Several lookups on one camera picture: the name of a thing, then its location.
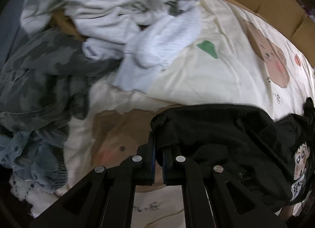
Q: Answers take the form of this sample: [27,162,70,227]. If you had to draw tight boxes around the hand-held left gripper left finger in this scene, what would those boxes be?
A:
[30,132,157,228]

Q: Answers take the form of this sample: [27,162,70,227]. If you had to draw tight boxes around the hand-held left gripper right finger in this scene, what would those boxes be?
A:
[161,144,288,228]

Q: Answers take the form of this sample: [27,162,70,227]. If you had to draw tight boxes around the black cartoon print t-shirt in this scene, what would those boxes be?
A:
[151,104,315,206]

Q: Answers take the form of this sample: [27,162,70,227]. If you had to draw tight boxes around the cream bear print bed sheet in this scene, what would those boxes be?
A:
[55,0,315,228]

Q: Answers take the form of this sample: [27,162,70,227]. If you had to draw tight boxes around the white spotted fleece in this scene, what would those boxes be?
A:
[10,176,67,219]

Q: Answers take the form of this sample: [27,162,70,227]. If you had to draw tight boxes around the blue denim jeans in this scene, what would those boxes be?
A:
[0,130,68,193]

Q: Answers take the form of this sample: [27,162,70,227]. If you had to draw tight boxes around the grey camouflage jacket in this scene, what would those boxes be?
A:
[0,27,121,142]

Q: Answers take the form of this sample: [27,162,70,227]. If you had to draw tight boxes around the brown cloth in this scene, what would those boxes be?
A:
[49,9,85,42]

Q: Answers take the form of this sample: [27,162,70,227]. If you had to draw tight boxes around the white hoodie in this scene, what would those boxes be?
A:
[21,0,205,93]

